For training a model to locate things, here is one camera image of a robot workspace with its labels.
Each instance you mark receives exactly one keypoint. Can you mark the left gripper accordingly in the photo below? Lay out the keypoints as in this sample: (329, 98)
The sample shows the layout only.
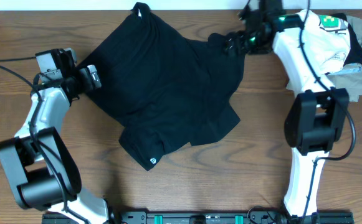
(86, 84)

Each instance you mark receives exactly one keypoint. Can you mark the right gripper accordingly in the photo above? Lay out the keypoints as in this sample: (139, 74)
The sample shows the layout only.
(237, 38)

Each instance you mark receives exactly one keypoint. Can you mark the black t-shirt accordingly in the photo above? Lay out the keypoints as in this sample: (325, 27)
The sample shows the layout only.
(164, 89)

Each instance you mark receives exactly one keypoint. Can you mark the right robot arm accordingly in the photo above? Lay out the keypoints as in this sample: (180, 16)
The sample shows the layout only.
(316, 119)

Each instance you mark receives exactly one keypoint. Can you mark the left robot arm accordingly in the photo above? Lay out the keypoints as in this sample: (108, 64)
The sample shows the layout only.
(38, 166)

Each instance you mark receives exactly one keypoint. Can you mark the white printed t-shirt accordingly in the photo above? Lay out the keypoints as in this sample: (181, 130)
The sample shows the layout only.
(331, 40)

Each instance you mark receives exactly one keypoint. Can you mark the light blue garment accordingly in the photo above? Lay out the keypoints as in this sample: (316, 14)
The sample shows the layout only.
(349, 69)

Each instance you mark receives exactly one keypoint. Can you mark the olive khaki garment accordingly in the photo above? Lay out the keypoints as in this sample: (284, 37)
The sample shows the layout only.
(351, 82)

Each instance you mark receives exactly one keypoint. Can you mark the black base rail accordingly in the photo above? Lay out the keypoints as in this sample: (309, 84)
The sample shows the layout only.
(199, 217)

